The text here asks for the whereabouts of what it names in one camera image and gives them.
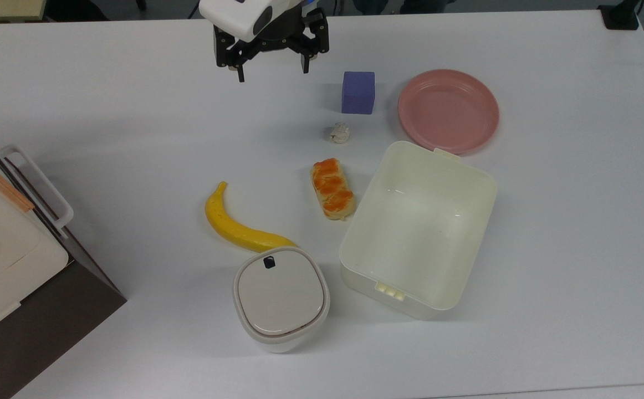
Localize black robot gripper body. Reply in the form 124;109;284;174
214;8;330;69

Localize orange glazed bread loaf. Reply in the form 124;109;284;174
310;158;356;221

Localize black clamp mount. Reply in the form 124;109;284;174
597;0;644;31

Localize cream plastic open bin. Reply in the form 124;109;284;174
338;140;499;321

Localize purple foam cube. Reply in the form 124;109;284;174
341;71;376;115

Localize white lidded round container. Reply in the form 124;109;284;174
232;247;331;354

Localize yellow banana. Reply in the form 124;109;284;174
205;181;299;253

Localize white oven door handle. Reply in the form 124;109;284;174
0;145;74;241

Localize white and brown oven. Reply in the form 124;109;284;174
0;121;128;399

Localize beige cabinet edge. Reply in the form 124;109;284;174
0;0;48;22

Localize pink round plate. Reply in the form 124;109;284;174
397;69;500;155

